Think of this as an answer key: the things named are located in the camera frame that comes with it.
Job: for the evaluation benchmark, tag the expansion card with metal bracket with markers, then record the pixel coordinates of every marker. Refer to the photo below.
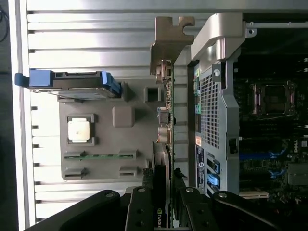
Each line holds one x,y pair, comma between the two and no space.
273,99

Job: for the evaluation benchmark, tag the black open PC case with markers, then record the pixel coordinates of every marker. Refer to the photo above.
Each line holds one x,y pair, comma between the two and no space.
214,115

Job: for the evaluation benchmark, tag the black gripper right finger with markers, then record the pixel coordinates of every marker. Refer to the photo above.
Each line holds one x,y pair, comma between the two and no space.
216,211

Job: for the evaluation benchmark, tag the silver CPU chip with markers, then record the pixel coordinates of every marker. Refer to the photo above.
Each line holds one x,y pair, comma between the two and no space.
78,130

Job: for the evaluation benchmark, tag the grey chipset heatsink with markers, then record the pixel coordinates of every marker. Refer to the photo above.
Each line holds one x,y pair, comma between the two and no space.
298,174

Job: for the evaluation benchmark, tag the grey parts rack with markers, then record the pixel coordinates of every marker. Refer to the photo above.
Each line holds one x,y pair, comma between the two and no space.
108,144

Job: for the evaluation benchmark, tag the green RAM stick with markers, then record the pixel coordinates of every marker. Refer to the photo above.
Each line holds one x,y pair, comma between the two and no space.
101,156

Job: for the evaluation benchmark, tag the green motherboard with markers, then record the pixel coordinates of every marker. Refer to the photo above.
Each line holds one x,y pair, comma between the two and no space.
264,134

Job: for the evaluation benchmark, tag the hard disk with blue carrier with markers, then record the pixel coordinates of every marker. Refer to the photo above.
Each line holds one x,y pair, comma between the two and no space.
72,83

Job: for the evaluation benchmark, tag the blue expansion slot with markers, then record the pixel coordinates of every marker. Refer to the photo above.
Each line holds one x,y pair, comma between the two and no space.
260,156

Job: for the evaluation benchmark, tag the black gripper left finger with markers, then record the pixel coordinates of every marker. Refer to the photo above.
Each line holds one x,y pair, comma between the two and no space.
96,211

